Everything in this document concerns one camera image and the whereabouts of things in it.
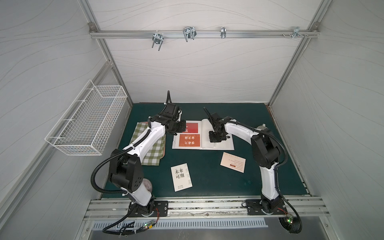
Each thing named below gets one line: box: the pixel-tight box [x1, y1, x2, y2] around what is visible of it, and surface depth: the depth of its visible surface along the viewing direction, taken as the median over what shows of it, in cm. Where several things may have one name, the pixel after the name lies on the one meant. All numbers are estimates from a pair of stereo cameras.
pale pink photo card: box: [220, 152, 247, 173], surface depth 92 cm
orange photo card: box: [179, 134, 201, 147], surface depth 101 cm
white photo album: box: [172, 118, 235, 151], surface depth 100 cm
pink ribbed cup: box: [142, 178, 153, 193], surface depth 80 cm
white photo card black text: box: [170, 163, 193, 192], surface depth 86 cm
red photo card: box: [182, 122, 198, 133], surface depth 106 cm
